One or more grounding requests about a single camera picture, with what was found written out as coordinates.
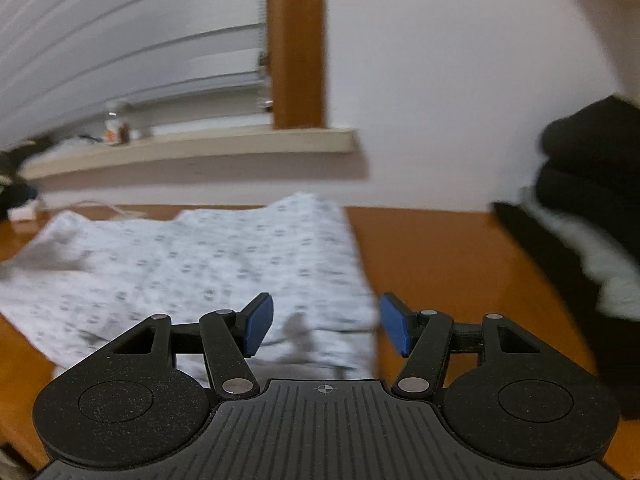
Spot glass jar with orange label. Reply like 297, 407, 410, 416
103, 109, 132, 146

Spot medium folded black garment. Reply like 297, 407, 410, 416
534, 159, 640, 243

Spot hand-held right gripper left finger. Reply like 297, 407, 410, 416
112, 292, 274, 402

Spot small folded black garment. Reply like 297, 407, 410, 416
539, 94, 640, 173

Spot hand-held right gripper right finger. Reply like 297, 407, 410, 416
379, 292, 539, 402

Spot beige window sill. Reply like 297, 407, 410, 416
20, 127, 362, 182

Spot white power cable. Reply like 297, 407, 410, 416
75, 200, 151, 217

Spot white power strip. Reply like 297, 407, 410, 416
10, 200, 47, 222

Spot white patterned garment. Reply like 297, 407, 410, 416
0, 192, 382, 382

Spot large folded black garment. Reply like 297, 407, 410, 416
491, 200, 640, 417

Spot wooden window frame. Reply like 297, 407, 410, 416
267, 0, 329, 130

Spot grey window blind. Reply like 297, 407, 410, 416
0, 0, 271, 147

